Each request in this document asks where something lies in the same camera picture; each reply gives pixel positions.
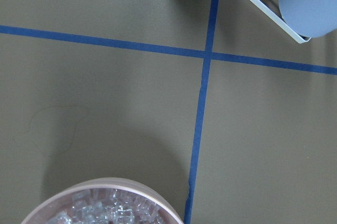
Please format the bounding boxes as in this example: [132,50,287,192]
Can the pink bowl with ice cubes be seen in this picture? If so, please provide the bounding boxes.
[23,178,182,223]

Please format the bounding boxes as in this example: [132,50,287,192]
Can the blue cup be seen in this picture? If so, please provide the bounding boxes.
[279,0,336,37]

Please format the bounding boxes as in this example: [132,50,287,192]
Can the white wire cup rack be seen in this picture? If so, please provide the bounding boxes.
[249,0,311,44]

